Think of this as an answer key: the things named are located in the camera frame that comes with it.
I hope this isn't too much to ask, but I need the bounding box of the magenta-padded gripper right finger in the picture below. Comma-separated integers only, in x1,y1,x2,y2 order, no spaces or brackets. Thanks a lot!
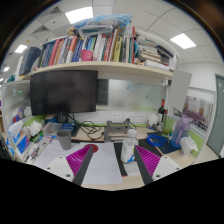
133,144,183,186

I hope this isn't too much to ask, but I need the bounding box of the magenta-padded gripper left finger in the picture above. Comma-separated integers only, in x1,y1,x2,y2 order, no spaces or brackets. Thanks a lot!
44,144,95,187

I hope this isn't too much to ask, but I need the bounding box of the clear plastic water bottle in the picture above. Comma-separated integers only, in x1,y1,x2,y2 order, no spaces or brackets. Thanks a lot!
120,128,139,165

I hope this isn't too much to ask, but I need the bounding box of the grey cup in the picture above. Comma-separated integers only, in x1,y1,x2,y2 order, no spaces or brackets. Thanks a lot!
56,129,73,151

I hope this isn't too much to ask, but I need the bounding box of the printed white paper sheet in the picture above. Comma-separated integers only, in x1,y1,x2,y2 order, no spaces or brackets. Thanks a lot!
33,141,84,169

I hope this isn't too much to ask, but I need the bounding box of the blue circuit board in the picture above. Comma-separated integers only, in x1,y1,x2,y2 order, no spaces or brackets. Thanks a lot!
61,123,76,132

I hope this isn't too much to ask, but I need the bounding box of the white round jar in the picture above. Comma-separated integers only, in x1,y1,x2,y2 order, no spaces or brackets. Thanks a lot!
146,113,159,128

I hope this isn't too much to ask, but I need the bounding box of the white crumpled tissue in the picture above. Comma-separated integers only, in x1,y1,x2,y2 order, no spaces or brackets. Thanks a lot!
179,136,199,156

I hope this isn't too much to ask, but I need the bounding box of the purple translucent drink bottle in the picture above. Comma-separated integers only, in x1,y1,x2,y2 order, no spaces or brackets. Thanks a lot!
170,114,193,149

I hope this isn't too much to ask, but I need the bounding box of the grey metal laptop stand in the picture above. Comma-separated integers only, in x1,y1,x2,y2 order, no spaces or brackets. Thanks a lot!
103,119,132,143

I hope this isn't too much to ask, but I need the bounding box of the dark wine bottle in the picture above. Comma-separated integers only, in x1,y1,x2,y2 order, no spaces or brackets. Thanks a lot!
157,98,167,124

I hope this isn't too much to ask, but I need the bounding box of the white tissue stack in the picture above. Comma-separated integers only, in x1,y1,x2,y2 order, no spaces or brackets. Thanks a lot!
28,120,44,136

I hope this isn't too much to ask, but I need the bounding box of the black computer monitor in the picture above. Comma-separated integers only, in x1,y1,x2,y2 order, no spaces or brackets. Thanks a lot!
29,69,99,125

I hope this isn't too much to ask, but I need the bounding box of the white rectangular panel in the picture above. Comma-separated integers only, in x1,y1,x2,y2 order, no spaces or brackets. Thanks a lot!
168,69,193,113

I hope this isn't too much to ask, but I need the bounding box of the grey door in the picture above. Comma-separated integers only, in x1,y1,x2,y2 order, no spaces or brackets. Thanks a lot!
206,73,224,158

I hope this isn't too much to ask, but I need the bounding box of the blue coiled cable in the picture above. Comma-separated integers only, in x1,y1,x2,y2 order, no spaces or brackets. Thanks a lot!
145,133,167,148

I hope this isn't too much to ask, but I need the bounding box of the white wall socket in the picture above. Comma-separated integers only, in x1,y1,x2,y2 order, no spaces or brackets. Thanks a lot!
124,113,135,123
134,113,147,123
110,112,123,123

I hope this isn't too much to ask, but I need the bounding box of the colourful wall poster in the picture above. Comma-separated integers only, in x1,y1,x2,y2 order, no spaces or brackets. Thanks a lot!
181,94,214,133

